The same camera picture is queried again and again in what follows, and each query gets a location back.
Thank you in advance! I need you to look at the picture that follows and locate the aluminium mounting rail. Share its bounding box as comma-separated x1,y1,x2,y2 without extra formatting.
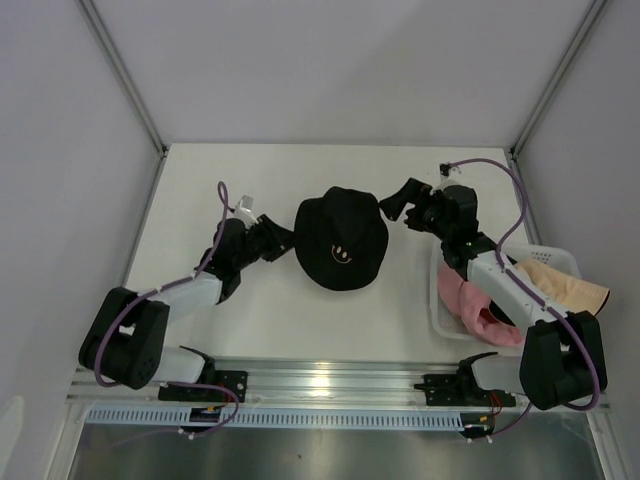
65,357,457,410

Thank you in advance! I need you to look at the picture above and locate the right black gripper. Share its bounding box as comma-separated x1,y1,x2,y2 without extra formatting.
379,178,453,242

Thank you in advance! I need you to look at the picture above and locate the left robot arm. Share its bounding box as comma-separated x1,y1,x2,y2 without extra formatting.
78,215,294,401

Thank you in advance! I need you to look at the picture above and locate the pink bucket hat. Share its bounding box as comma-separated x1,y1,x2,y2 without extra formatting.
437,263,524,347

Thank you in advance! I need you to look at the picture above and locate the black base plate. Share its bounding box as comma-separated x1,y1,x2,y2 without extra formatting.
158,370,248,403
413,374,516,408

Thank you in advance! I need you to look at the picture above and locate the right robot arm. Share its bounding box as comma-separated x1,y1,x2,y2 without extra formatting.
379,179,607,411

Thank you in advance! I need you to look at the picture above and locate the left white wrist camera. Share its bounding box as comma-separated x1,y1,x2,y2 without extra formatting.
233,195,257,228

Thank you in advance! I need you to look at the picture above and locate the aluminium frame post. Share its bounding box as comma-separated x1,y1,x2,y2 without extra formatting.
509,0,611,162
75,0,167,158

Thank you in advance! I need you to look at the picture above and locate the white plastic basket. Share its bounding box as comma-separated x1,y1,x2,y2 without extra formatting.
429,243,582,346

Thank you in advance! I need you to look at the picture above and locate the right aluminium frame post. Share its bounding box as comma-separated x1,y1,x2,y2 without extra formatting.
509,0,611,162

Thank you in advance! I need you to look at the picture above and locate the white slotted cable duct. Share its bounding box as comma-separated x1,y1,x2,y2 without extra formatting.
86,405,490,432

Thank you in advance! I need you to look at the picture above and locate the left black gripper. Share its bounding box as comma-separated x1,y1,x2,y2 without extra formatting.
234,214,305,271

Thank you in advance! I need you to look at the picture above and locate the left aluminium frame post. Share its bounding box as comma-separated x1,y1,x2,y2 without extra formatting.
75,0,167,158

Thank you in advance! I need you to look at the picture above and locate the black smiley bucket hat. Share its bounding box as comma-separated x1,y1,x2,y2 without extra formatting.
294,186,389,292

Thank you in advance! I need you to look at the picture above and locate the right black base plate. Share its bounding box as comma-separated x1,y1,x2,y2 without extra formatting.
413,374,516,408

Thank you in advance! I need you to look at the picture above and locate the beige bucket hat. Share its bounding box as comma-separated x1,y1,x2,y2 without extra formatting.
516,259,610,316

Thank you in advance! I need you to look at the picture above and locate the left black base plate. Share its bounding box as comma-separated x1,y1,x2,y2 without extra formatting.
158,370,248,403

